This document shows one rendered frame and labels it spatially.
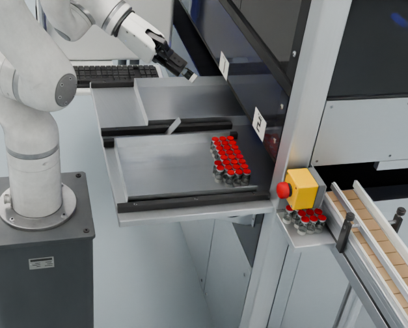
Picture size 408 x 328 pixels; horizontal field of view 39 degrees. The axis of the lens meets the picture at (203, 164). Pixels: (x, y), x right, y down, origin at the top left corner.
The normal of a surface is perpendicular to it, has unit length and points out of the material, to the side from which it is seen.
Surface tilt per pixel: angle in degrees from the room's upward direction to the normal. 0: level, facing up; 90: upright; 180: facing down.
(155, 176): 0
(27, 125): 30
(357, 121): 90
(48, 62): 65
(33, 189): 90
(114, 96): 0
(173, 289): 0
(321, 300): 90
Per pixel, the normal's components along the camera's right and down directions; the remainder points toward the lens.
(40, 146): 0.47, 0.50
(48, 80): 0.66, 0.18
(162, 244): 0.11, -0.80
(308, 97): 0.25, 0.59
